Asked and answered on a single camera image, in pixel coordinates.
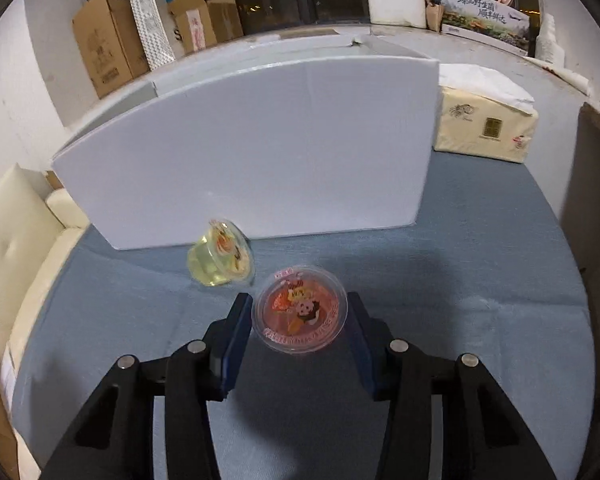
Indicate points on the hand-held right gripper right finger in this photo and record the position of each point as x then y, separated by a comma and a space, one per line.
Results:
366, 355

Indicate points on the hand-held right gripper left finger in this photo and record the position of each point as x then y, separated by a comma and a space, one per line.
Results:
231, 352

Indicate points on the red jelly cup panda lid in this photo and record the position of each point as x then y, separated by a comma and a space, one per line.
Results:
297, 312

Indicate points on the pale yellow jelly cup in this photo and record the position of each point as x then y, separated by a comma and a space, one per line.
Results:
220, 260

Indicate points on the grey blue tablecloth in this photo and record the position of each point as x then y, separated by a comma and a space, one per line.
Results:
480, 285

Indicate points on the white paper sheet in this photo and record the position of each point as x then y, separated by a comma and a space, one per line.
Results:
7, 370

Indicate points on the small cardboard piece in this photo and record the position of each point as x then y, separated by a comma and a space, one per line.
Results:
54, 180

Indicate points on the cream leather sofa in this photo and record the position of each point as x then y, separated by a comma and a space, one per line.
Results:
10, 240

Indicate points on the beige tissue pack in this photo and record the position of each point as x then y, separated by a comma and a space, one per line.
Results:
480, 125

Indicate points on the open cardboard box pink label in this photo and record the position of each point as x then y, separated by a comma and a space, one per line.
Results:
195, 25

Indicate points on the tall brown cardboard box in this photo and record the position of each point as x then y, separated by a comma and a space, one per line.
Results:
105, 45

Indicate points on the plain brown cardboard box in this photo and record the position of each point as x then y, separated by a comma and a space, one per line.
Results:
227, 17

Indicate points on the patterned grey gift bag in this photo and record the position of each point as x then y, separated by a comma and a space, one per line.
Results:
150, 25

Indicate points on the small brown paper bag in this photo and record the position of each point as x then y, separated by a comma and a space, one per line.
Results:
434, 17

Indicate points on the white foam box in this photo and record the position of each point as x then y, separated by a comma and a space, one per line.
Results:
395, 0

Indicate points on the long printed carton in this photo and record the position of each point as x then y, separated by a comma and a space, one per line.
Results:
480, 15

